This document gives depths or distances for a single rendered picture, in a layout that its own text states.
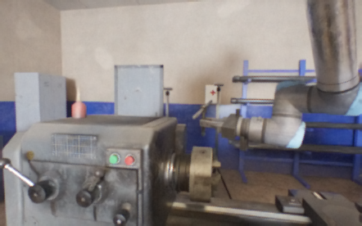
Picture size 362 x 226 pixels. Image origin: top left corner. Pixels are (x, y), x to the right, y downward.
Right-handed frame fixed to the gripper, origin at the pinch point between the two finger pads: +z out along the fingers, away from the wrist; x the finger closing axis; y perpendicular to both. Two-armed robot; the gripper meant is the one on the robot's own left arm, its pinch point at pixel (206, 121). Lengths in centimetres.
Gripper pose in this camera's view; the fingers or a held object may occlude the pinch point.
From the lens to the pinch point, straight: 78.1
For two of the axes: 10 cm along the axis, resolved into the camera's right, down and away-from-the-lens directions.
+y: -0.8, -9.2, -3.7
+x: -4.8, 3.6, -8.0
